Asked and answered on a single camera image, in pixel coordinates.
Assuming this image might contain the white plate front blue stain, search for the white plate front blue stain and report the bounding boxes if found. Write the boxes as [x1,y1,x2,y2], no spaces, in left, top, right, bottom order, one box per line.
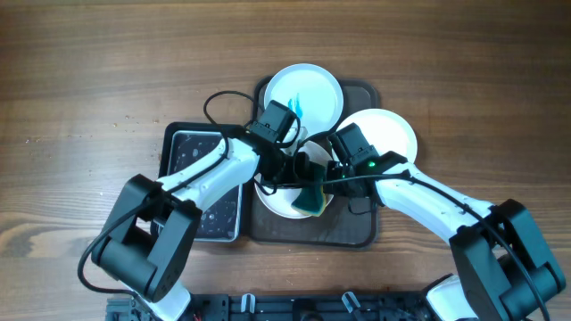
[254,141,333,219]

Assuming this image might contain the white plate top blue stain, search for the white plate top blue stain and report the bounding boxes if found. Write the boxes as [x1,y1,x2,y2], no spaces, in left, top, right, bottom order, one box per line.
[264,63,343,136]

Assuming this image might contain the small black water tray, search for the small black water tray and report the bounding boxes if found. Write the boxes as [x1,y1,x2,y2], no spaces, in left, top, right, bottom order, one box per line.
[158,122,252,243]

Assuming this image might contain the green yellow sponge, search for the green yellow sponge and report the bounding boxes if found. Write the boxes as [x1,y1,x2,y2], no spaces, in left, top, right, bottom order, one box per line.
[292,166,327,217]

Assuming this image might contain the white plate blue stain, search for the white plate blue stain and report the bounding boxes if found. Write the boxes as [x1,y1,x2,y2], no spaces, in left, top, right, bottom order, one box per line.
[254,141,333,219]
[264,63,343,136]

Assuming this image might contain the large brown serving tray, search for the large brown serving tray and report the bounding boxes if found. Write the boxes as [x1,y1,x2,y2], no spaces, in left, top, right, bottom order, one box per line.
[241,78,381,249]

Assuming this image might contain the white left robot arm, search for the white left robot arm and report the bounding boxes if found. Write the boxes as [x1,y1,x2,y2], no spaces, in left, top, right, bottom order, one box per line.
[81,134,326,320]

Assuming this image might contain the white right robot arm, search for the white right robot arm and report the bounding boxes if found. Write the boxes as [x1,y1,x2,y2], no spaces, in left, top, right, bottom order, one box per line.
[327,149,566,320]

